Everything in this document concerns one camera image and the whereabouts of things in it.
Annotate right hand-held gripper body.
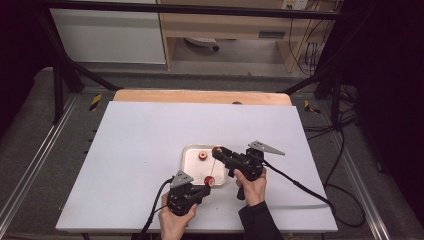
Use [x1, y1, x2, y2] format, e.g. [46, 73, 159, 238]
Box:
[227, 140, 286, 201]

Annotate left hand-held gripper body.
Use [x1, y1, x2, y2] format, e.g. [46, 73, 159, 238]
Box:
[166, 170, 205, 217]

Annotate square clear plastic tray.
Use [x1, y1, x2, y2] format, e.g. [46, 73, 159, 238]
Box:
[180, 143, 228, 187]

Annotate person's left hand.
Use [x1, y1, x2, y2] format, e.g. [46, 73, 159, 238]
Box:
[158, 192, 199, 240]

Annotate person's right hand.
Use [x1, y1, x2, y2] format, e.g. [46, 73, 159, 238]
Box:
[233, 167, 268, 208]

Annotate wooden table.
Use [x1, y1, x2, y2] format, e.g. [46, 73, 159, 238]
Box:
[112, 88, 293, 107]

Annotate white board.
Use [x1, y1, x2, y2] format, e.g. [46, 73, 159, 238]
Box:
[55, 101, 339, 234]

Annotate yellow black tape strip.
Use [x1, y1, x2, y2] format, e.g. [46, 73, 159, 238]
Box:
[88, 93, 103, 112]
[303, 99, 321, 115]

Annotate white power strip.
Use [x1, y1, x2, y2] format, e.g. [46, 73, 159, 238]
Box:
[184, 36, 220, 52]

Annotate light wooden desk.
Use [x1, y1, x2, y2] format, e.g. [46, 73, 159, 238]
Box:
[156, 0, 338, 73]

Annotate white cabinet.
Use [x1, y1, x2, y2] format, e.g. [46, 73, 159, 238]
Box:
[50, 0, 167, 65]

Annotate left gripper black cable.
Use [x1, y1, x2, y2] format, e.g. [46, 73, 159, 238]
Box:
[139, 177, 175, 240]

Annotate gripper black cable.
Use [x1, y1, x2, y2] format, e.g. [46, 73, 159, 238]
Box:
[139, 177, 175, 240]
[262, 159, 366, 228]

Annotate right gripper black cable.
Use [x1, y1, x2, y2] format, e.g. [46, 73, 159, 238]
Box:
[262, 159, 366, 228]

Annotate black floor cables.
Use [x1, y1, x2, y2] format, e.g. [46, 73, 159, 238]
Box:
[302, 84, 360, 142]

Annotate aluminium rail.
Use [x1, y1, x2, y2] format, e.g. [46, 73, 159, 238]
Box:
[332, 131, 392, 240]
[0, 94, 80, 219]

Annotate bundle of hanging black cables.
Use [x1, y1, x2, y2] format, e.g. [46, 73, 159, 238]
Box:
[288, 0, 336, 77]

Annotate black metal frame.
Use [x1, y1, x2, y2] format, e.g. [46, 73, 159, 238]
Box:
[33, 0, 354, 132]

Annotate white wall socket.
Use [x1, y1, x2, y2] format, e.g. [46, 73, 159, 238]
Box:
[281, 0, 310, 11]

